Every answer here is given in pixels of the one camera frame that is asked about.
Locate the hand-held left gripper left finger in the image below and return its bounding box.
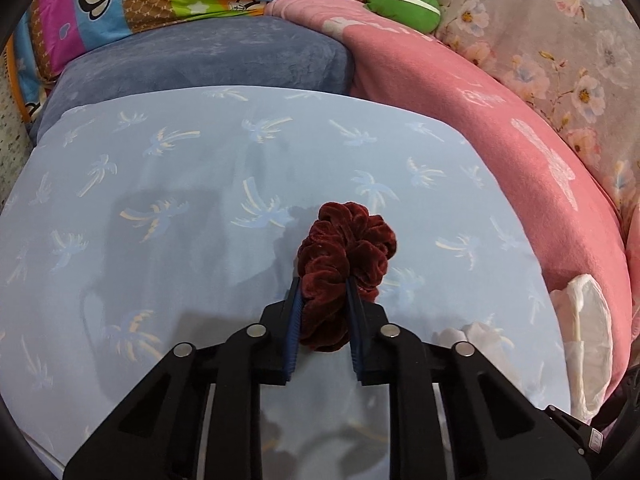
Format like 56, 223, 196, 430
64, 276, 303, 480

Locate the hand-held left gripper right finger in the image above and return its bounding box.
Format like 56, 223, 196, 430
345, 276, 593, 480

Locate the dark red velvet scrunchie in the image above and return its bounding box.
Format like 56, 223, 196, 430
295, 201, 398, 352

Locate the white garment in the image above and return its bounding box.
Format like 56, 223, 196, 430
550, 274, 613, 423

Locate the light blue palm-print sheet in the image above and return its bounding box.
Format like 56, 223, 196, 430
0, 85, 573, 480

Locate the pink blanket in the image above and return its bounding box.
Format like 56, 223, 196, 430
264, 0, 633, 411

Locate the grey-blue cushion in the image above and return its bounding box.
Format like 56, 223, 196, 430
30, 14, 356, 146

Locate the green plush toy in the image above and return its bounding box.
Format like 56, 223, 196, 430
365, 0, 442, 36

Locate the floral bed cloth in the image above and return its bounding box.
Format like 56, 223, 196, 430
395, 0, 640, 226

